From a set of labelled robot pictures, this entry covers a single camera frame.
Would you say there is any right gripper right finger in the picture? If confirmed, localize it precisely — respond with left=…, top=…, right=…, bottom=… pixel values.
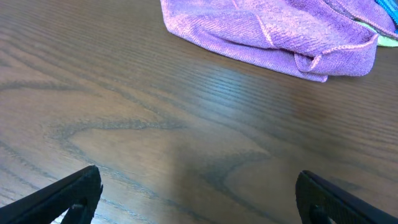
left=295, top=170, right=397, bottom=224

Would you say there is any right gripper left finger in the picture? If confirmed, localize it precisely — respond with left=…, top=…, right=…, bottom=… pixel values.
left=1, top=166, right=103, bottom=224

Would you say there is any blue microfiber cloth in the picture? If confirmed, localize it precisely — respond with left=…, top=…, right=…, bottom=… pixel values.
left=376, top=0, right=398, bottom=24

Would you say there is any purple microfiber cloth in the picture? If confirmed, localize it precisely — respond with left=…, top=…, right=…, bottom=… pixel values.
left=161, top=0, right=397, bottom=82

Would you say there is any green cloth under pile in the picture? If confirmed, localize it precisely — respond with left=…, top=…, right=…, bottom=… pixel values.
left=357, top=21, right=398, bottom=47

